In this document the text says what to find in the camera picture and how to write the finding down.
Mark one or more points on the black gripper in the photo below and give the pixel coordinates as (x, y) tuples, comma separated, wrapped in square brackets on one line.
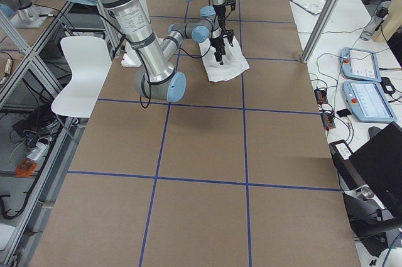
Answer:
[(217, 42), (220, 10)]

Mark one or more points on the white long-sleeve printed shirt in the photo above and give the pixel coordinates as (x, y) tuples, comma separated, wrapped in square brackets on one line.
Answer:
[(234, 61)]

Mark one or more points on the white central mounting column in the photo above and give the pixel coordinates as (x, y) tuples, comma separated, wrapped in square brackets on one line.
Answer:
[(130, 56)]

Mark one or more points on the white plastic chair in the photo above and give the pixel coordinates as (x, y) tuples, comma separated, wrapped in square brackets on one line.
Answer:
[(89, 60)]

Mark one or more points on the upper blue teach pendant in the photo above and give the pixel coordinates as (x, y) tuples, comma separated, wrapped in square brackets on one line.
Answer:
[(359, 64)]

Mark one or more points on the blue teach pendant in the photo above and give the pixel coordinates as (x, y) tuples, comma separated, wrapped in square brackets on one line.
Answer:
[(359, 64), (367, 102)]

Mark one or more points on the lower blue teach pendant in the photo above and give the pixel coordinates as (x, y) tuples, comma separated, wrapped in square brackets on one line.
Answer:
[(367, 102)]

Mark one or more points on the black laptop computer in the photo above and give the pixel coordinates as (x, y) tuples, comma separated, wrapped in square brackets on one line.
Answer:
[(379, 164)]

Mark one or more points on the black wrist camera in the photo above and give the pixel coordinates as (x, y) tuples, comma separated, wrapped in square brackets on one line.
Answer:
[(231, 4), (229, 35)]

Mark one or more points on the aluminium frame post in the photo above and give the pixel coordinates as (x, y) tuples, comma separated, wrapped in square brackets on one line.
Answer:
[(318, 29)]

